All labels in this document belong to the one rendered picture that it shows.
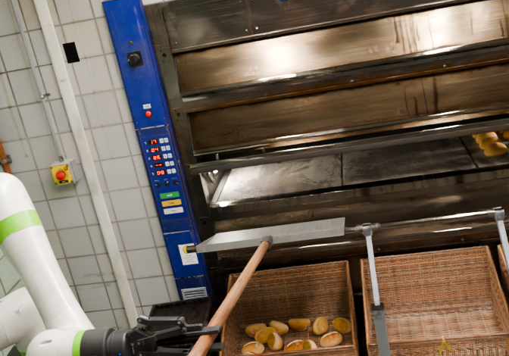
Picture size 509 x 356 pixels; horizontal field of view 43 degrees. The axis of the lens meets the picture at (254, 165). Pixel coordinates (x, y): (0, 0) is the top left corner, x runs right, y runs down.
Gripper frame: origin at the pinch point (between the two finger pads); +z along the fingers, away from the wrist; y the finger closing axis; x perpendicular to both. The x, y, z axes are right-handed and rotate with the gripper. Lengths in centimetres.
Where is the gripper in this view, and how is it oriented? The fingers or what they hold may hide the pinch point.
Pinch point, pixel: (205, 339)
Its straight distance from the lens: 140.1
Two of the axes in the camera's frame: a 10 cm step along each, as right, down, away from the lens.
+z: 9.8, -1.4, -1.5
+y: 1.5, 9.9, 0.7
